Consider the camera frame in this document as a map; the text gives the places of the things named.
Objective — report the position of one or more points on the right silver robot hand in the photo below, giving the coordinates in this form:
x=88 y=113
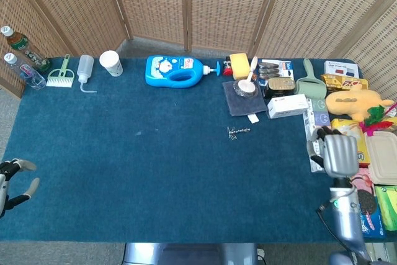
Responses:
x=341 y=156

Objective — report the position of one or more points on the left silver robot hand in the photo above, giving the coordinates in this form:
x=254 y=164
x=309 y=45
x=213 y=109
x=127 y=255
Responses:
x=3 y=184

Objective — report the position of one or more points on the beaded magnetic metal stick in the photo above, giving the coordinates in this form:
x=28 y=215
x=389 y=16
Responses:
x=243 y=129

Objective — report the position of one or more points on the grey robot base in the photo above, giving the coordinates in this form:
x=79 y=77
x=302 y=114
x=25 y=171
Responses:
x=192 y=254

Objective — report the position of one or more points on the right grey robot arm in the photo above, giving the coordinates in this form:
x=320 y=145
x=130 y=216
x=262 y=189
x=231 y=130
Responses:
x=344 y=215

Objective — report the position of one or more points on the green hand brush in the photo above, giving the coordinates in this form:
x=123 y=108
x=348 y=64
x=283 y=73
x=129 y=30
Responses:
x=60 y=80

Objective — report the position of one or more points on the yellow biscuit packet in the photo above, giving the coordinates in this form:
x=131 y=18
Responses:
x=363 y=153

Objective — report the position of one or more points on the beige lunch container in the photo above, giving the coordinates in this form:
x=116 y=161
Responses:
x=383 y=153

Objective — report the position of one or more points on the long pastel smiley box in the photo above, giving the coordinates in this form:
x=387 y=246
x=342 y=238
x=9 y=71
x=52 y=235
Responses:
x=321 y=119

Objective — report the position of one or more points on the yellow plush toy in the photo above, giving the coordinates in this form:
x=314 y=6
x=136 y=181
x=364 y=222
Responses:
x=350 y=103

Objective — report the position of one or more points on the green red feather toy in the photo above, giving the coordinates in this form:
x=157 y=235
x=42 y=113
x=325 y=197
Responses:
x=375 y=113

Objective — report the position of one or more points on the green packet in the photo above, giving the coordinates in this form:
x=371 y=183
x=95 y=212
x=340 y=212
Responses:
x=389 y=206

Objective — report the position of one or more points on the blue cookie box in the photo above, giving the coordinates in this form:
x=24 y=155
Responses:
x=370 y=221

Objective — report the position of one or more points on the gold snack packet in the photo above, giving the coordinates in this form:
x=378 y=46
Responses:
x=341 y=82

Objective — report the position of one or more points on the white carton box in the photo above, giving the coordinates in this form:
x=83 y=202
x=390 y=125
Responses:
x=287 y=105

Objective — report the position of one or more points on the white box red blue print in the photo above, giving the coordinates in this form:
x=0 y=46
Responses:
x=341 y=68

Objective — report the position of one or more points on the black gold meat tin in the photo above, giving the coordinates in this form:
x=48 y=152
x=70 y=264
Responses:
x=280 y=85

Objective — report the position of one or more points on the grey cleaning cloth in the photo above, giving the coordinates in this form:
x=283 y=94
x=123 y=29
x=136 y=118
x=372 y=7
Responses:
x=245 y=105

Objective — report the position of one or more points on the binder clip pack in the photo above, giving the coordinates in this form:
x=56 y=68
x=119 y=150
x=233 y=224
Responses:
x=270 y=69

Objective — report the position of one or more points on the clear water bottle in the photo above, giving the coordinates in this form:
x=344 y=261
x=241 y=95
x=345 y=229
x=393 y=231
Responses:
x=26 y=71

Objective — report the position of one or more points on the yellow sponge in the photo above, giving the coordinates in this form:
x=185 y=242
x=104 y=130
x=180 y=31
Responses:
x=239 y=64

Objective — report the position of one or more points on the green tea bottle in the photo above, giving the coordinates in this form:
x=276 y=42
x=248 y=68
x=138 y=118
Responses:
x=23 y=46

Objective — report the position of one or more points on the small red capped item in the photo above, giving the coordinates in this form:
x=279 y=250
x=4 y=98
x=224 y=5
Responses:
x=227 y=72

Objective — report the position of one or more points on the white squeeze wash bottle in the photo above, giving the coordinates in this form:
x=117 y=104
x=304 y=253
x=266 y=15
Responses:
x=84 y=66

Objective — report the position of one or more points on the blue table carpet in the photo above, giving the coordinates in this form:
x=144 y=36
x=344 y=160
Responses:
x=186 y=184

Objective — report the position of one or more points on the white paper cup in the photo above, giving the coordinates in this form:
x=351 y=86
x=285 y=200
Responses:
x=111 y=63

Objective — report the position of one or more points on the wicker folding screen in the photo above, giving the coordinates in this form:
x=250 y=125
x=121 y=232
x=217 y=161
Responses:
x=223 y=4

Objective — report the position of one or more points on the blue detergent pump bottle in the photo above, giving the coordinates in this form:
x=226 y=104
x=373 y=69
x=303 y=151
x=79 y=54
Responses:
x=164 y=69

